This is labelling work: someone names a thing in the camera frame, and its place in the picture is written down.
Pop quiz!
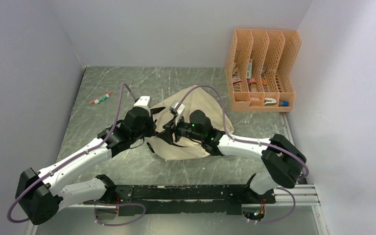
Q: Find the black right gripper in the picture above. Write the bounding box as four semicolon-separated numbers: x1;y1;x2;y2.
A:
156;114;204;145

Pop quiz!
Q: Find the beige canvas backpack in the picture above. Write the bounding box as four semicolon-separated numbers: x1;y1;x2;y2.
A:
146;85;235;161

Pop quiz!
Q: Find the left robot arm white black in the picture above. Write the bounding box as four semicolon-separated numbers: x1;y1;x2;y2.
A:
15;105;163;225

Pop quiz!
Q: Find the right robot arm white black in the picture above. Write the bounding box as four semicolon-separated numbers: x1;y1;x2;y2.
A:
156;110;306;203

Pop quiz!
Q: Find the orange green white marker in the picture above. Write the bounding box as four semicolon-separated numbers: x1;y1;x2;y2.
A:
89;91;113;105

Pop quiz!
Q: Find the green white packet in organizer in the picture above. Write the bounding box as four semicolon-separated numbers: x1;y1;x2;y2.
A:
246;59;253;79

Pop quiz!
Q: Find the white stapler in organizer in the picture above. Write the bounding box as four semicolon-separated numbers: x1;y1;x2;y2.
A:
264;97;278;106

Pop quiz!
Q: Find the orange plastic file organizer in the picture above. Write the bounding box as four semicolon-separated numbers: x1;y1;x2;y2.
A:
225;29;302;113

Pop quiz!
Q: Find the blue cap item in organizer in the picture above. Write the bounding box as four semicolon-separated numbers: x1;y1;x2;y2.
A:
279;101;289;107

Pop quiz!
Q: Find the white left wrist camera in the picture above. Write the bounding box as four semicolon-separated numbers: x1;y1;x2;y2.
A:
134;96;151;112

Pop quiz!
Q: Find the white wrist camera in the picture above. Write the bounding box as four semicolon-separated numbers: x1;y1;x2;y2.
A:
134;96;151;112
169;100;185;124

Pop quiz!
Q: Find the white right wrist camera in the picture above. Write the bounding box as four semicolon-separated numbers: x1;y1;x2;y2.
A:
169;100;185;124

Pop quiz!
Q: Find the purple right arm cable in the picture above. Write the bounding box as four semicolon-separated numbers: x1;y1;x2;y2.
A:
171;85;309;225

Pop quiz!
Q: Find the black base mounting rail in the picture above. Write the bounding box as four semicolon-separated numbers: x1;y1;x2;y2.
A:
99;185;276;216

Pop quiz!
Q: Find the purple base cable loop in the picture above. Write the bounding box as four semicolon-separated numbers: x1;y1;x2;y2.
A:
94;201;146;227

